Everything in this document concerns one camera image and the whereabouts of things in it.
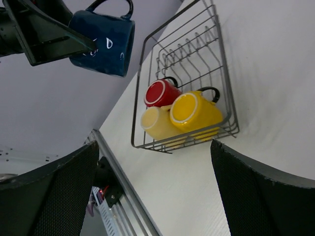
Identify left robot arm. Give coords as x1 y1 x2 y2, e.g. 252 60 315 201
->
0 0 96 66

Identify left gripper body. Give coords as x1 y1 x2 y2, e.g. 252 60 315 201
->
2 0 38 66

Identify pale yellow mug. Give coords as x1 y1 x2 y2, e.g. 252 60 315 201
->
140 105 187 148

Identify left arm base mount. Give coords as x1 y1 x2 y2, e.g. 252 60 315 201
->
93 156 125 208

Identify blue mug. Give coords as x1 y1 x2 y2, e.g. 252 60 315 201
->
68 0 135 77

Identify wire dish rack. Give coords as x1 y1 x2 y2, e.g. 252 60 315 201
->
131 0 239 153

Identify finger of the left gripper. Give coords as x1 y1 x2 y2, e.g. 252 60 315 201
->
32 0 73 26
27 0 96 65

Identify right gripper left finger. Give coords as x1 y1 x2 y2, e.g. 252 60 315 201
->
0 142 99 236

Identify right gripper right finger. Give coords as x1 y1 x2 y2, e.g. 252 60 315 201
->
210 140 315 236

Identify red mug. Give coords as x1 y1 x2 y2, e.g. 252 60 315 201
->
144 76 182 107

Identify white slotted cable duct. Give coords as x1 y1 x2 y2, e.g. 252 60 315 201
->
92 187 119 236

